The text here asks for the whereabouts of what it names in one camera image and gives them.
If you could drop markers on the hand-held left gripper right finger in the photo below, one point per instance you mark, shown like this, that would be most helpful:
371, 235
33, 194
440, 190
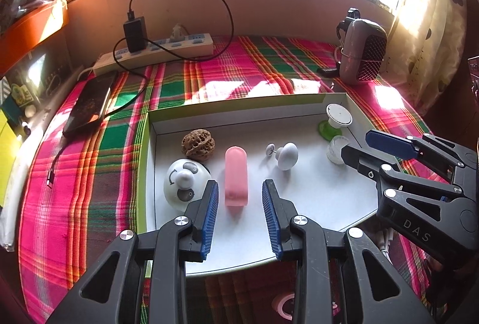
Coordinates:
271, 219

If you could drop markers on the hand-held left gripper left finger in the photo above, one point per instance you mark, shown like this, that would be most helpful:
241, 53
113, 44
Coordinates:
209, 219

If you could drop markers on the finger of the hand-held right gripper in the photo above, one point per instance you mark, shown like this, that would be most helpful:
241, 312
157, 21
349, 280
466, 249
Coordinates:
359, 157
389, 142

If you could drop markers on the clear jar with white lid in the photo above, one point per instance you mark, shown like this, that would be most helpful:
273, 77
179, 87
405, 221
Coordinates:
335, 151

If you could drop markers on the grey white round gadget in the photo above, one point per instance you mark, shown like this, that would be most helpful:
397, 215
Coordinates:
179, 193

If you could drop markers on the green white spool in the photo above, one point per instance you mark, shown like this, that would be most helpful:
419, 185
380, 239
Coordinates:
338, 114

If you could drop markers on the pink oblong clip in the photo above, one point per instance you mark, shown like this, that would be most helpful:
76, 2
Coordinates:
236, 178

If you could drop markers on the green cardboard box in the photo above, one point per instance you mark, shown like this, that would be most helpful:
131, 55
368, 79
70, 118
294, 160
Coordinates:
318, 196

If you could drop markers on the white mushroom knob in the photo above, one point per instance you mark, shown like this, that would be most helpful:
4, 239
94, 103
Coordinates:
287, 155

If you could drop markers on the brown walnut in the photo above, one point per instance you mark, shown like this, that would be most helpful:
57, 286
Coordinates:
198, 145

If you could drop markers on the small grey space heater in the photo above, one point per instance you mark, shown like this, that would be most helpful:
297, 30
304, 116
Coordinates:
359, 47

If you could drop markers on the cream dotted curtain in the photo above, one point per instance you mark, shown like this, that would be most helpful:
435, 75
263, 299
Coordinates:
438, 47

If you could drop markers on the plaid blanket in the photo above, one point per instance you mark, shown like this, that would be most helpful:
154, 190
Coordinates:
93, 196

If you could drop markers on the black smartphone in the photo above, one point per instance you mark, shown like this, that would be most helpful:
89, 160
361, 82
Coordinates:
89, 105

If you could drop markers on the beige power strip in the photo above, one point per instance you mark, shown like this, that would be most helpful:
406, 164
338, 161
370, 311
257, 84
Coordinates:
194, 43

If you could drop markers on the white plug adapter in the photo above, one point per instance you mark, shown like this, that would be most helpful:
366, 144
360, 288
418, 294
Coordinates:
176, 34

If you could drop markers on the black charger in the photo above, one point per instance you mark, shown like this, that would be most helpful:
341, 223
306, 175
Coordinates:
134, 34

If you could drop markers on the orange planter shelf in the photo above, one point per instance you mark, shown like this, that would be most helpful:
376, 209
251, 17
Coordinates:
33, 28

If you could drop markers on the small green picture frame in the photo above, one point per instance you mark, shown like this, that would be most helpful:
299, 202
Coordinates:
20, 93

